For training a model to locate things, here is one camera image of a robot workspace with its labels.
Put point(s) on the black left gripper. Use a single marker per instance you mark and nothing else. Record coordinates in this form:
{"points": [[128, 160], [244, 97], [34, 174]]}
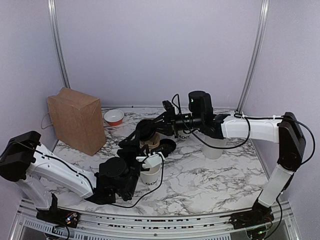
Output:
{"points": [[126, 145]]}

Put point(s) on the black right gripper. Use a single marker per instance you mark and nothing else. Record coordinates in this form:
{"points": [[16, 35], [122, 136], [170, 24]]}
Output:
{"points": [[169, 126]]}

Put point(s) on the black plastic cup lid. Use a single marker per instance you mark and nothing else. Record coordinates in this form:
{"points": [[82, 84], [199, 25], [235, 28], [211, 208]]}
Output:
{"points": [[146, 130]]}

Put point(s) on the white paper coffee cup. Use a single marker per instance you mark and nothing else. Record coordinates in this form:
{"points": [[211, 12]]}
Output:
{"points": [[150, 176]]}

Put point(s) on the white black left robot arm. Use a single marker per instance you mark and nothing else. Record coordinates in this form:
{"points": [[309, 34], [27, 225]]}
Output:
{"points": [[25, 160]]}

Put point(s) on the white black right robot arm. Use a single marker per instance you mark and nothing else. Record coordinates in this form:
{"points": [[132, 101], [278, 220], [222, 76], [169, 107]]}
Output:
{"points": [[284, 130]]}

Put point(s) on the brown paper takeout bag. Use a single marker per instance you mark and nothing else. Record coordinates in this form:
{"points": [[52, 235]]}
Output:
{"points": [[77, 120]]}

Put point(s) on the brown cardboard cup carrier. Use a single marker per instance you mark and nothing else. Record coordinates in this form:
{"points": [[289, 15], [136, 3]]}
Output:
{"points": [[152, 143]]}

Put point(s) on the orange white bowl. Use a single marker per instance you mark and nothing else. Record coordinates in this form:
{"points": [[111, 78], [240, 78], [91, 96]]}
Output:
{"points": [[114, 117]]}

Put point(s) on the white utensil holder cup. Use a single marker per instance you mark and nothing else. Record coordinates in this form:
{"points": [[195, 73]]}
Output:
{"points": [[213, 153]]}

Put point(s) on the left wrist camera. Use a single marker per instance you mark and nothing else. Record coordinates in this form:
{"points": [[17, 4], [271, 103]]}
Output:
{"points": [[150, 161]]}

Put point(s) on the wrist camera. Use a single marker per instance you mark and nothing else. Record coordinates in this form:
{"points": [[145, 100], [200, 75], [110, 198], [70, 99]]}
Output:
{"points": [[169, 108], [150, 161]]}

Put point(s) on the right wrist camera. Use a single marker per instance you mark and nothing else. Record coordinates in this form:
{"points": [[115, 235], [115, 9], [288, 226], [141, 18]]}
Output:
{"points": [[169, 108]]}

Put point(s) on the right aluminium corner post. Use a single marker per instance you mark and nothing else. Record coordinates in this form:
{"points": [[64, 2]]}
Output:
{"points": [[259, 38]]}

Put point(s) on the aluminium corner post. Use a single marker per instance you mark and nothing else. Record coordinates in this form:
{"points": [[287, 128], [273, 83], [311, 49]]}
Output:
{"points": [[57, 42], [259, 38]]}

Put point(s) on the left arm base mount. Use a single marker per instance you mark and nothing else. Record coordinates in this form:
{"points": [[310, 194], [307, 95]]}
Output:
{"points": [[58, 215]]}

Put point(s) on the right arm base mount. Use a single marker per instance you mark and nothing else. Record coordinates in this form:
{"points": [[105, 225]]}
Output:
{"points": [[259, 214]]}

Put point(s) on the left aluminium corner post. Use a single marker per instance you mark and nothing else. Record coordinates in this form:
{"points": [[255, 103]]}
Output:
{"points": [[57, 42]]}

